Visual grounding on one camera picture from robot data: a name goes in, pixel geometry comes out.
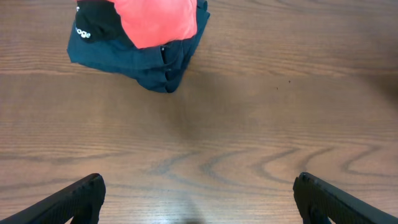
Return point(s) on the navy blue folded garment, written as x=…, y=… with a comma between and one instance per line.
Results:
x=157, y=69

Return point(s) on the black folded garment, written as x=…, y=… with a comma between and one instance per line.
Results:
x=97, y=20

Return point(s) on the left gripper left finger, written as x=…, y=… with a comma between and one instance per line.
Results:
x=80, y=202

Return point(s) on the orange-red soccer t-shirt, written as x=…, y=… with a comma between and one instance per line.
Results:
x=149, y=23

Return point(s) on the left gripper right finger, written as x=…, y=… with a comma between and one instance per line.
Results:
x=320, y=202

